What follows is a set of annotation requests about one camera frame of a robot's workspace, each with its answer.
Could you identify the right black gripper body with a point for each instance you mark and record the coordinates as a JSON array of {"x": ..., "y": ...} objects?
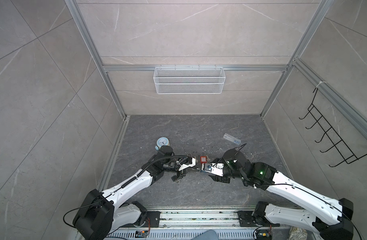
[{"x": 228, "y": 173}]

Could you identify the white wire mesh basket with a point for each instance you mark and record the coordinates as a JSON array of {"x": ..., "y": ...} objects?
[{"x": 189, "y": 80}]

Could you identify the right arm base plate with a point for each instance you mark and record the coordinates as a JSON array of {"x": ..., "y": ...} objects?
[{"x": 248, "y": 219}]

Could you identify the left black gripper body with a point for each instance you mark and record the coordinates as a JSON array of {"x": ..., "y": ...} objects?
[{"x": 172, "y": 166}]

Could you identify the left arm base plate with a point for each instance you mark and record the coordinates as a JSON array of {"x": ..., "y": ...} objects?
[{"x": 147, "y": 219}]

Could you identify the black wire hook rack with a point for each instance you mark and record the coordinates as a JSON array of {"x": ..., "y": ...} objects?
[{"x": 337, "y": 143}]

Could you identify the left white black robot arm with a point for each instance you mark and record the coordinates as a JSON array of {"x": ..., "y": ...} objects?
[{"x": 102, "y": 213}]

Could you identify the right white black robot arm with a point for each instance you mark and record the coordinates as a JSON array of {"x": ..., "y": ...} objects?
[{"x": 328, "y": 217}]

